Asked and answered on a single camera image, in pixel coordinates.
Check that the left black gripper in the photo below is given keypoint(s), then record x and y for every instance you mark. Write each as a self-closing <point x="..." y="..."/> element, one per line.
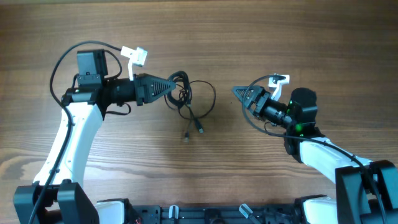
<point x="143" y="90"/>

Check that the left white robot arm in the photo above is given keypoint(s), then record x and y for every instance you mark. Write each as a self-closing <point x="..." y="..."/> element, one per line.
<point x="56" y="194"/>

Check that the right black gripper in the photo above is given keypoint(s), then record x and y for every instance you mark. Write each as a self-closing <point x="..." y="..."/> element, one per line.
<point x="259" y="99"/>

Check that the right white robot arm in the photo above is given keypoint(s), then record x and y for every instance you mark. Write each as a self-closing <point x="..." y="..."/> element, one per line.
<point x="366" y="191"/>

